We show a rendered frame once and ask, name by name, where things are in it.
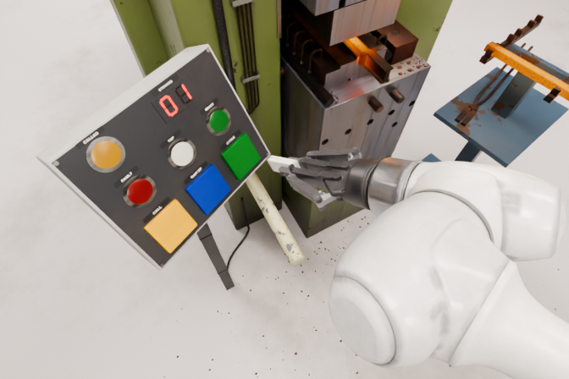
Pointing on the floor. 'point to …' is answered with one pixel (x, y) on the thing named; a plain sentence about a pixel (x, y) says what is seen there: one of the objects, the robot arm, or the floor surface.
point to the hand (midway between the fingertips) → (284, 165)
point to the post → (215, 255)
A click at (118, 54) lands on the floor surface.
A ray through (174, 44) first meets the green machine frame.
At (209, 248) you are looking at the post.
